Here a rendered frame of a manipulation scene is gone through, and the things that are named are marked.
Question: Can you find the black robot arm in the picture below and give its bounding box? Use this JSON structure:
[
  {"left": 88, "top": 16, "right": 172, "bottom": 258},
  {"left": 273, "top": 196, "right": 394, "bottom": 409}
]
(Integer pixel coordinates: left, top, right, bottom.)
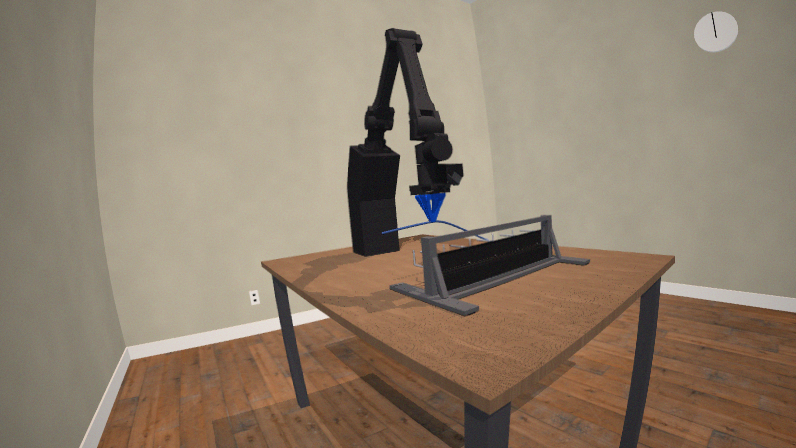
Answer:
[{"left": 358, "top": 28, "right": 464, "bottom": 186}]

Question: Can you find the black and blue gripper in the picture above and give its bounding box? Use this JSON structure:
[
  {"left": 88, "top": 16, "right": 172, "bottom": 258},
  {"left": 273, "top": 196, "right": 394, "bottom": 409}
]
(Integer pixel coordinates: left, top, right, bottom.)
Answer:
[{"left": 409, "top": 162, "right": 451, "bottom": 222}]

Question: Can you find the grey metal rack with black patch panel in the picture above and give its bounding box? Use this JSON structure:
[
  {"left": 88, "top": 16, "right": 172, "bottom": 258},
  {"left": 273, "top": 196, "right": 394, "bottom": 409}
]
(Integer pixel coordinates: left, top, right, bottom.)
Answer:
[{"left": 393, "top": 215, "right": 590, "bottom": 316}]

